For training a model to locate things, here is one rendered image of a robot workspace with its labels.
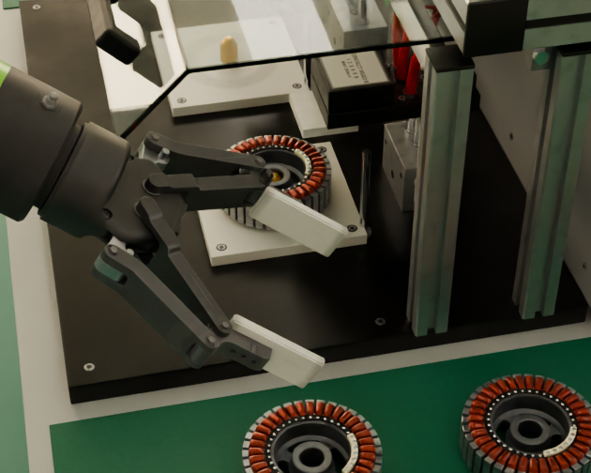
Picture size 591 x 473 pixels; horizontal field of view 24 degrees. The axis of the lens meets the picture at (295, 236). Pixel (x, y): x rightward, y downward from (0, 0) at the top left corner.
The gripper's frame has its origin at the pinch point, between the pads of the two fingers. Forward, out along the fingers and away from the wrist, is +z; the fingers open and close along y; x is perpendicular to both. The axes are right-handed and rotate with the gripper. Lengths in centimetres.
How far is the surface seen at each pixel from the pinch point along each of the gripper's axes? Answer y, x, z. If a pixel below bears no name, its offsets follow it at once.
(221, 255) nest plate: -22.3, -20.6, -1.5
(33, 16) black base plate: -62, -36, -27
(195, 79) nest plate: -50, -25, -9
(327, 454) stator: -0.5, -14.7, 9.8
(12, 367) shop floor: -76, -112, -5
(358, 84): -31.7, -2.9, 1.5
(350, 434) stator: -2.1, -13.1, 10.7
